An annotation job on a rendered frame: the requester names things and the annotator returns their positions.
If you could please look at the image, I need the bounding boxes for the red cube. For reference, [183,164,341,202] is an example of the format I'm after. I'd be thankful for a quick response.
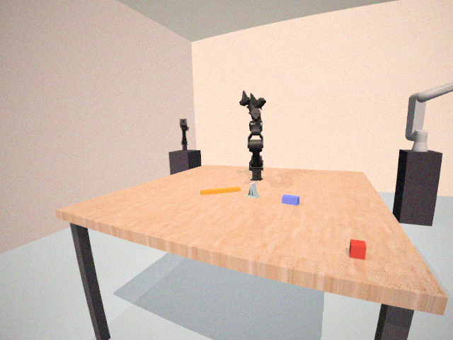
[350,239,367,260]

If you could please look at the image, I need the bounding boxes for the blue rectangular block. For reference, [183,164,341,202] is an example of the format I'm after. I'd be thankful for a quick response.
[282,194,300,205]

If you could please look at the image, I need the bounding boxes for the orange bar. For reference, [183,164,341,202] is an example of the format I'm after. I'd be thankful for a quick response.
[200,187,241,195]

